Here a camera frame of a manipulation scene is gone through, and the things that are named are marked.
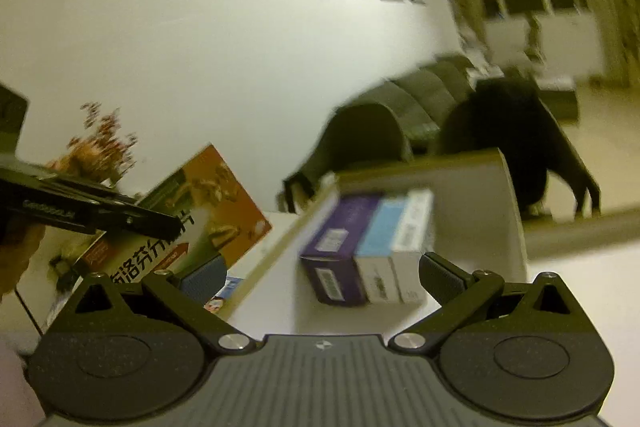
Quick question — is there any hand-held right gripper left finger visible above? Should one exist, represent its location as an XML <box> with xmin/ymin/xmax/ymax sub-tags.
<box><xmin>66</xmin><ymin>255</ymin><xmax>255</xmax><ymax>354</ymax></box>

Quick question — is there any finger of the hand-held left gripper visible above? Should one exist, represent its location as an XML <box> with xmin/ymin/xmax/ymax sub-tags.
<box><xmin>90</xmin><ymin>194</ymin><xmax>183</xmax><ymax>235</ymax></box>

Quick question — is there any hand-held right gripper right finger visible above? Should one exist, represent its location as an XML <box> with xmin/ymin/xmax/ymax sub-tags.
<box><xmin>389</xmin><ymin>253</ymin><xmax>581</xmax><ymax>354</ymax></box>

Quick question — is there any blue white medicine box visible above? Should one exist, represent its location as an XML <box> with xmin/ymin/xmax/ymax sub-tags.
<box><xmin>352</xmin><ymin>188</ymin><xmax>435</xmax><ymax>305</ymax></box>

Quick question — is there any large orange medicine box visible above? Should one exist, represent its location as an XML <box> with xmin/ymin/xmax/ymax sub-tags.
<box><xmin>15</xmin><ymin>143</ymin><xmax>273</xmax><ymax>333</ymax></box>

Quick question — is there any cardboard box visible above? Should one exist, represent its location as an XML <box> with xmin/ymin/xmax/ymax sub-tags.
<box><xmin>220</xmin><ymin>148</ymin><xmax>531</xmax><ymax>338</ymax></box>

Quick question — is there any purple medicine box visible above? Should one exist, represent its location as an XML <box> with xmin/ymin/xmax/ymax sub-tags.
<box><xmin>299</xmin><ymin>193</ymin><xmax>386</xmax><ymax>306</ymax></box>

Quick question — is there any marble desktop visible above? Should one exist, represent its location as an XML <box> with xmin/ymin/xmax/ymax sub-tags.
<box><xmin>200</xmin><ymin>209</ymin><xmax>640</xmax><ymax>427</ymax></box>

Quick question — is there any person's left hand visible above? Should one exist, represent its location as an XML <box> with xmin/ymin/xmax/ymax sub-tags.
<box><xmin>0</xmin><ymin>223</ymin><xmax>47</xmax><ymax>300</ymax></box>

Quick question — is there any dried flower bouquet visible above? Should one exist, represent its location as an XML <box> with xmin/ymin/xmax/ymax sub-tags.
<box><xmin>47</xmin><ymin>102</ymin><xmax>138</xmax><ymax>188</ymax></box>

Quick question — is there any dark dining chair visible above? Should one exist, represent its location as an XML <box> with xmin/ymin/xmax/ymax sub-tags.
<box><xmin>282</xmin><ymin>102</ymin><xmax>416</xmax><ymax>212</ymax></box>

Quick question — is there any dining chair with black coat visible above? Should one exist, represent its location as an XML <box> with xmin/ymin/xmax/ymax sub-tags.
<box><xmin>440</xmin><ymin>77</ymin><xmax>603</xmax><ymax>223</ymax></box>

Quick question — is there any dark green sofa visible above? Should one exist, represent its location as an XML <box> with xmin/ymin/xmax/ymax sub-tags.
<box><xmin>390</xmin><ymin>54</ymin><xmax>581</xmax><ymax>152</ymax></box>

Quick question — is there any white office chair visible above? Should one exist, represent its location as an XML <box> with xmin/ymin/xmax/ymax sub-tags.
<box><xmin>522</xmin><ymin>14</ymin><xmax>546</xmax><ymax>58</ymax></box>

